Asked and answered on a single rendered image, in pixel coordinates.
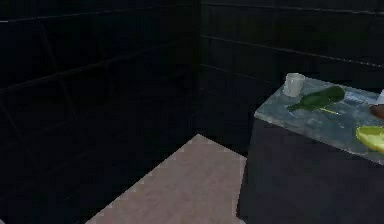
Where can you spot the white cup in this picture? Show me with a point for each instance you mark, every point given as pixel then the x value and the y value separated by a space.
pixel 293 85

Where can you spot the dark counter with marble top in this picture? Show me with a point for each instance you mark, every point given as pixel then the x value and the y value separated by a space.
pixel 300 173

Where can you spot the green glass bottle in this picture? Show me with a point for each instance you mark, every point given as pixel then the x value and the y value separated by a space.
pixel 320 98

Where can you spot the yellow thin stick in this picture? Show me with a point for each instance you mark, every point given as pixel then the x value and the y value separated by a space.
pixel 330 111

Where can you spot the yellow-green round fruit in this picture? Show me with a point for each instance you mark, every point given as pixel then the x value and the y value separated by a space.
pixel 372 137

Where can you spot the brown round object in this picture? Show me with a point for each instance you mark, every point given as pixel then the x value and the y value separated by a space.
pixel 378 111

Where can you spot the white object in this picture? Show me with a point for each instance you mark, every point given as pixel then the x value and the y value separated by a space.
pixel 380 97

